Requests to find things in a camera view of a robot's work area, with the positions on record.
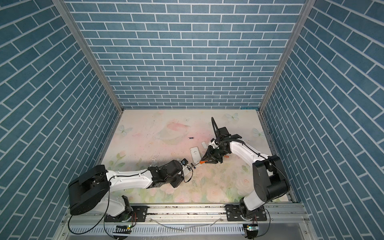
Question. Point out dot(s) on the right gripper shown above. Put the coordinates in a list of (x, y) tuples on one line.
[(210, 155)]

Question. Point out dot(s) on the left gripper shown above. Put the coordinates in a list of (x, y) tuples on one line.
[(180, 179)]

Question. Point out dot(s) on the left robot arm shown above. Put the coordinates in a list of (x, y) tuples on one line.
[(92, 190)]

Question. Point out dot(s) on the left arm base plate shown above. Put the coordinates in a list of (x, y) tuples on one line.
[(137, 214)]

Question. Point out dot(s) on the aluminium mounting rail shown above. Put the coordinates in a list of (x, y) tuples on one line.
[(280, 212)]

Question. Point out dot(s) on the white ribbed cable duct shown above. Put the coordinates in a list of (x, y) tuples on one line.
[(149, 230)]

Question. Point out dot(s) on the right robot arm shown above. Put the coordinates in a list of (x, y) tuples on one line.
[(269, 178)]

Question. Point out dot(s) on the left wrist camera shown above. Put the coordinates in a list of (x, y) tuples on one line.
[(184, 162)]

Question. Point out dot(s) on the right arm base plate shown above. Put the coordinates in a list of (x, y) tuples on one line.
[(237, 213)]

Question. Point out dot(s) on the orange handled screwdriver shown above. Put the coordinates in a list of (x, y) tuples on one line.
[(196, 165)]

